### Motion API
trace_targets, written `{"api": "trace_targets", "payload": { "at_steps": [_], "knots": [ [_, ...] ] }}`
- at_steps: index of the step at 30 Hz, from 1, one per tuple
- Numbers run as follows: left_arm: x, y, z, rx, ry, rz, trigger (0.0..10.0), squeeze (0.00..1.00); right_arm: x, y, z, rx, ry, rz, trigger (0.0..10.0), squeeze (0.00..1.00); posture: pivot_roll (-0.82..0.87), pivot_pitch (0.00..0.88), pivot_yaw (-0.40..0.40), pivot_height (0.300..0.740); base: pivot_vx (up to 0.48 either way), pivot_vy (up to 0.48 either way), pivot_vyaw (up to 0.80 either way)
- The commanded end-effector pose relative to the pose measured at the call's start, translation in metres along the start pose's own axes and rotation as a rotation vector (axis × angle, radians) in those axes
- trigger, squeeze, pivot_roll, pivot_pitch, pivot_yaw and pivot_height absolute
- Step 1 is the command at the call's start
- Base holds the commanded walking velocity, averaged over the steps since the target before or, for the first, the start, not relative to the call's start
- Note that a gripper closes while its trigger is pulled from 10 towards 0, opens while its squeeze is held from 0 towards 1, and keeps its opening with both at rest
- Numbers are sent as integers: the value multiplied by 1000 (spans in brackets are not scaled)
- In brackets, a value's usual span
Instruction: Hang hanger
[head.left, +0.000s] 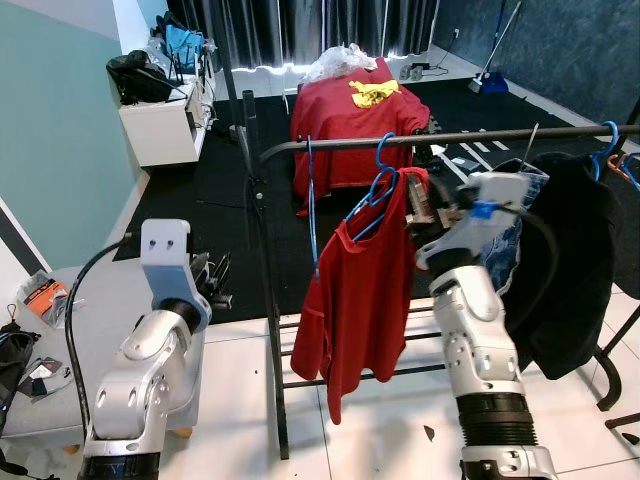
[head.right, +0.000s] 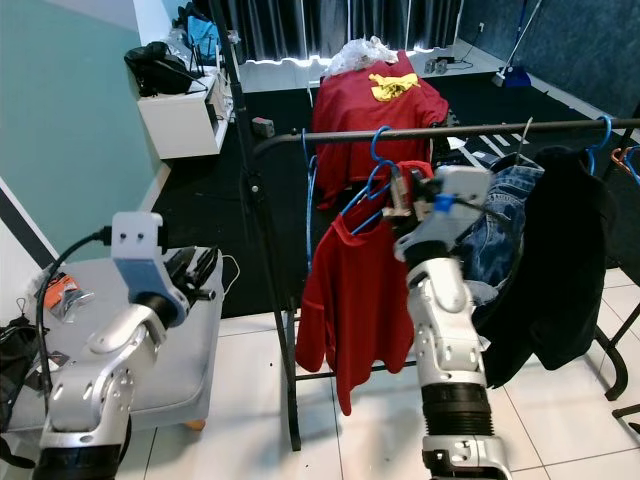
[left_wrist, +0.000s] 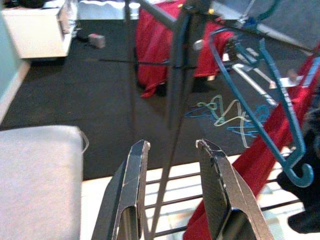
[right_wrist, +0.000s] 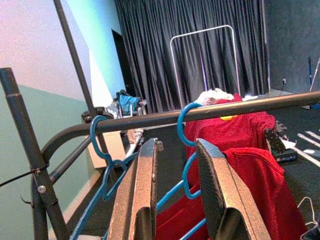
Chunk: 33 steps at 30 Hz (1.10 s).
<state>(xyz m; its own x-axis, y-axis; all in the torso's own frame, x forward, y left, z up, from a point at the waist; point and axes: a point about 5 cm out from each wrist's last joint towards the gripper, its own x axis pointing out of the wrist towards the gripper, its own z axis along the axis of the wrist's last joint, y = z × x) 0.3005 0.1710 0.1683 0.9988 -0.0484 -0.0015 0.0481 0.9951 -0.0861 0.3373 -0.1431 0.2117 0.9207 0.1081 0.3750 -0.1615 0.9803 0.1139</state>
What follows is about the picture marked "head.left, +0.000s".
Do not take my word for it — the orange hanger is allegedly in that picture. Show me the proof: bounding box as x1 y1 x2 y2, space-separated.
615 152 640 191

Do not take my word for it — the yellow cloth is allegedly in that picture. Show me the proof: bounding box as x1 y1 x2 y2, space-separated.
348 78 403 109

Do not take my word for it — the red cloth draped chair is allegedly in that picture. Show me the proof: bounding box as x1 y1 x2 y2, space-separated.
289 57 433 216

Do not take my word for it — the grey metal wire hanger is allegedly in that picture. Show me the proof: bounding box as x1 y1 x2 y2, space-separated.
520 123 543 169

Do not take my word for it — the orange black package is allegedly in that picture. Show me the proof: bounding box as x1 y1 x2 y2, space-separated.
22 272 73 326

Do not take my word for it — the blue broom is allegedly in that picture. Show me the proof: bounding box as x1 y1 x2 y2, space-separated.
467 0 526 96

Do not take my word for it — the red shirt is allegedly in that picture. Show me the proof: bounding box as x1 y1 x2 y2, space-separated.
290 168 433 426

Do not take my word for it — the black strapped bag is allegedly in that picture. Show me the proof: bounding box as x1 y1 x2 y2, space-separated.
0 320 43 421

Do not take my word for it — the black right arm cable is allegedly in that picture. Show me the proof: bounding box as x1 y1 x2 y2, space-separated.
472 200 561 336

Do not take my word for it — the white cabinet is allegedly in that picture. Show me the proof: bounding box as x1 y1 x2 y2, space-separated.
118 65 218 168

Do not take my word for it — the black garment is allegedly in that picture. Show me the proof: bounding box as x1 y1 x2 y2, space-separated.
503 152 623 381

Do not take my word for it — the dark curtain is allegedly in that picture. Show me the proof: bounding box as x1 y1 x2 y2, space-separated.
165 0 441 71

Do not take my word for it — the black metal clothes rack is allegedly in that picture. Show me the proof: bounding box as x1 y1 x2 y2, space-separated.
205 40 640 461

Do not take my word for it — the clear crumpled plastic bag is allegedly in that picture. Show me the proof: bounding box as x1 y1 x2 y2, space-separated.
300 42 379 86

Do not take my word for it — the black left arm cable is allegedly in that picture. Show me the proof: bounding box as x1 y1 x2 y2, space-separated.
64 233 143 443

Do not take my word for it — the blue bag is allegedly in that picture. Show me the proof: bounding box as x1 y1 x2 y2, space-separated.
163 22 208 73

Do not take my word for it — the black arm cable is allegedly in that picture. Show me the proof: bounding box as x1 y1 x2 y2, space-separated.
64 233 143 443
472 200 561 336

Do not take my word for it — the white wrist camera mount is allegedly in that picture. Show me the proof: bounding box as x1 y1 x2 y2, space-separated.
416 172 532 271
140 219 213 331

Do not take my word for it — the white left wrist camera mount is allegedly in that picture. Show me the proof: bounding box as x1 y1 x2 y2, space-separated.
140 219 213 331

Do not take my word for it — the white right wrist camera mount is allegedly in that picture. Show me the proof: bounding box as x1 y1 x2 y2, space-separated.
416 172 532 271

